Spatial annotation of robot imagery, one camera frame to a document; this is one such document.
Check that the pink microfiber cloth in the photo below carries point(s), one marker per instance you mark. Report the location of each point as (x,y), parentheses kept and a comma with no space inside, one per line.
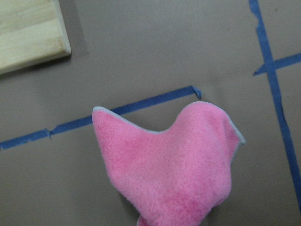
(172,177)

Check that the bamboo cutting board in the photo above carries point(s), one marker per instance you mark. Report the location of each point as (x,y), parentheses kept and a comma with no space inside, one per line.
(31,32)

